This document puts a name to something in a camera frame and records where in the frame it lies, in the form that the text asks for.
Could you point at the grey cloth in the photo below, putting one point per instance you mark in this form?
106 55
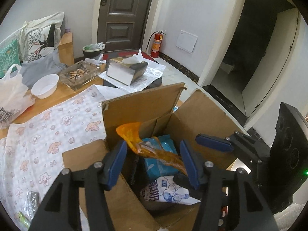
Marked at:
41 69

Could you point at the white snack packet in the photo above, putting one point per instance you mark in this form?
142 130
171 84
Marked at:
163 190

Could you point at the white tree print cushion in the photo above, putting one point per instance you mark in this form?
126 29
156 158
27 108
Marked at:
39 41

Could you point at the orange translucent snack packet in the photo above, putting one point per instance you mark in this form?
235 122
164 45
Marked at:
130 132

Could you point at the white printed plastic bag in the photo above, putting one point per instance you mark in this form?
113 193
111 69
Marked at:
12 93

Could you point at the white plastic sheet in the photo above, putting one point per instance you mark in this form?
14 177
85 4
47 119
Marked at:
154 71

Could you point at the teal tree print cushion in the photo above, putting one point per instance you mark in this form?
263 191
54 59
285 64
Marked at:
8 57

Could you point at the red door mat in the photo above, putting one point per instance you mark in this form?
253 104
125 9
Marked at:
120 53

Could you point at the blue and brown chocolate bar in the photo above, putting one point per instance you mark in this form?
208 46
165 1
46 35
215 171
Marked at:
33 199

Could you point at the blue snack packet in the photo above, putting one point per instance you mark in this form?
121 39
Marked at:
154 168

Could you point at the dark brown door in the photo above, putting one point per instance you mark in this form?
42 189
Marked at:
125 12

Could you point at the wooden side table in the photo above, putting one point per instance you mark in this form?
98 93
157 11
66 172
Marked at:
66 48

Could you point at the brown cardboard box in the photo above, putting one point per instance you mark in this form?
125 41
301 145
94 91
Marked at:
144 105

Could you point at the white wall panel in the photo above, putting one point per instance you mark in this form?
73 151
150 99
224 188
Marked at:
186 42

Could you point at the pink cartoon printed cloth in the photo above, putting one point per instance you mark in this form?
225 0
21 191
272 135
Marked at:
48 137

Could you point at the white tree-print cushion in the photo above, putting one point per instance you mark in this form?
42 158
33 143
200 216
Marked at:
55 20

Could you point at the white bowl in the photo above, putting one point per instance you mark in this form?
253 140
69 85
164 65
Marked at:
44 86

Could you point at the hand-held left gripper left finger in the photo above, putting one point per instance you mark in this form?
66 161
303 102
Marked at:
116 166

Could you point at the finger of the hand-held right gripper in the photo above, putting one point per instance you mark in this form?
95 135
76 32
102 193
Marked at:
181 180
214 142

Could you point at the green snack packet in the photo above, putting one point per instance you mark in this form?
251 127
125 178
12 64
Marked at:
23 217

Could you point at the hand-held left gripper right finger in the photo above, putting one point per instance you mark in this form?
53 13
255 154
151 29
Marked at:
190 166

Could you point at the red fire extinguisher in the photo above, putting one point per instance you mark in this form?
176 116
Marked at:
157 44

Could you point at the metal tissue box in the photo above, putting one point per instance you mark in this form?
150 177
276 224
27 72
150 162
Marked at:
125 71

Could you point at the glass ashtray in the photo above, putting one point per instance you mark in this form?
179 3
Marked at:
79 75

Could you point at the trash bin with green bag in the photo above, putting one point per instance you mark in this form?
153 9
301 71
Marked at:
92 50

